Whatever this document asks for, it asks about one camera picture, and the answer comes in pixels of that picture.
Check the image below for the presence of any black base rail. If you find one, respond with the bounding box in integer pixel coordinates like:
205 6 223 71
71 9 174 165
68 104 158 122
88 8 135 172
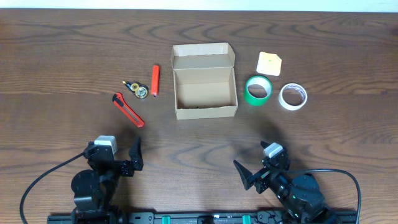
47 210 358 224

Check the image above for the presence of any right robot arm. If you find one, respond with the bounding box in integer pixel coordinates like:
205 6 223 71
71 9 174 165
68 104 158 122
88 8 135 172
233 141 341 223

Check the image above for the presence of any red utility knife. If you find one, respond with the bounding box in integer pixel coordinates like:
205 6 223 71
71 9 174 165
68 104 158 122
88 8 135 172
112 92 145 128

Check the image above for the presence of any correction tape dispenser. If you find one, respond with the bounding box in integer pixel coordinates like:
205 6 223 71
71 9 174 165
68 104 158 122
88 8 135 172
123 81 149 99

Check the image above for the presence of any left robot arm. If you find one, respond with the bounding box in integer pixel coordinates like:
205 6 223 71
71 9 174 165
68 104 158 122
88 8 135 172
71 136 144 224

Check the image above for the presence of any open cardboard box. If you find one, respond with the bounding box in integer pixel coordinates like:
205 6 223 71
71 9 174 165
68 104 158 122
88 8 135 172
171 42 238 120

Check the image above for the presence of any red marker pen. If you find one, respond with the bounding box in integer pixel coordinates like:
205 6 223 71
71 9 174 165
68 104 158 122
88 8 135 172
150 65 160 97

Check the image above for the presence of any yellow sticky note pad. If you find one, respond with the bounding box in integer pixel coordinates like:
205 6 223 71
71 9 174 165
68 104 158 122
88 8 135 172
256 52 282 76

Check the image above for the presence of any green tape roll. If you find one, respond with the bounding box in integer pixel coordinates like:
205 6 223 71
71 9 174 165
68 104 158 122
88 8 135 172
244 75 273 106

